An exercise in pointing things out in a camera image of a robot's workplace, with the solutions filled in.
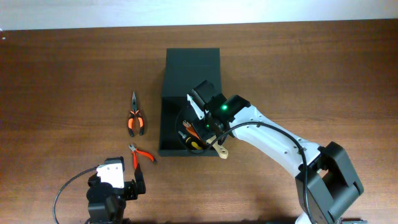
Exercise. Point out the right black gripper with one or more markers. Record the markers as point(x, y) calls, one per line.
point(207, 133)

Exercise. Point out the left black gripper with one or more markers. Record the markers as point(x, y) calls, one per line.
point(130, 186)

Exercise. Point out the orange socket bit holder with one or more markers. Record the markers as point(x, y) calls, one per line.
point(189, 127)

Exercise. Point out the red handled side cutters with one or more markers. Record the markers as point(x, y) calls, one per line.
point(135, 151)

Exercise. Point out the yellow black stubby screwdriver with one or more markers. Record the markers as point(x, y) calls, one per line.
point(191, 142)

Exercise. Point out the orange black needle-nose pliers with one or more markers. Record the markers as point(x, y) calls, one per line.
point(135, 115)

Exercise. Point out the orange scraper wooden handle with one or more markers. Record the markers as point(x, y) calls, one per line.
point(222, 151)

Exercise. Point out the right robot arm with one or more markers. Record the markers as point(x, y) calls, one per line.
point(327, 182)

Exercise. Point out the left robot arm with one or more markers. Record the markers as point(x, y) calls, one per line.
point(108, 193)

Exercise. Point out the dark green open box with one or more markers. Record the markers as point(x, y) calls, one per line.
point(184, 70)

